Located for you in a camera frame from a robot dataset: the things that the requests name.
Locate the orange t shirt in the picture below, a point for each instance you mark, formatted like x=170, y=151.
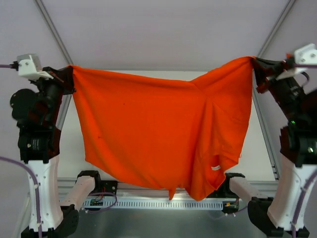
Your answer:
x=163, y=133

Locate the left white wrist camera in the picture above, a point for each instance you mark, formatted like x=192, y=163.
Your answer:
x=29, y=67

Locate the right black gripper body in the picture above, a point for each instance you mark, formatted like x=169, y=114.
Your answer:
x=263, y=74

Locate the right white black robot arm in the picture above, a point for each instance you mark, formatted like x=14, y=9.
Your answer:
x=284, y=213

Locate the aluminium frame post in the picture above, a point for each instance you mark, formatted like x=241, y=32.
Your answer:
x=276, y=27
x=52, y=29

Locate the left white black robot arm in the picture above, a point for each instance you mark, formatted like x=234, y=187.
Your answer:
x=39, y=137

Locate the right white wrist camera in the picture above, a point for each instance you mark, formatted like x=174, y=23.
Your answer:
x=298, y=61

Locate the left aluminium frame post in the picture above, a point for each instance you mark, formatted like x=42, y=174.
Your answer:
x=52, y=29

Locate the white slotted cable duct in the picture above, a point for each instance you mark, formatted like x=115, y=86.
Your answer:
x=125, y=203

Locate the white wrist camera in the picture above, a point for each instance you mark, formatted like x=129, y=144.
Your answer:
x=298, y=61
x=29, y=67

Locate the right aluminium frame post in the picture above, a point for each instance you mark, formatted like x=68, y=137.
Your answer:
x=276, y=27

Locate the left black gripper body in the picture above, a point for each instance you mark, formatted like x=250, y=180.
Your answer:
x=66, y=80

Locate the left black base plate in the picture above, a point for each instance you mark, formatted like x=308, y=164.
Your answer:
x=109, y=186

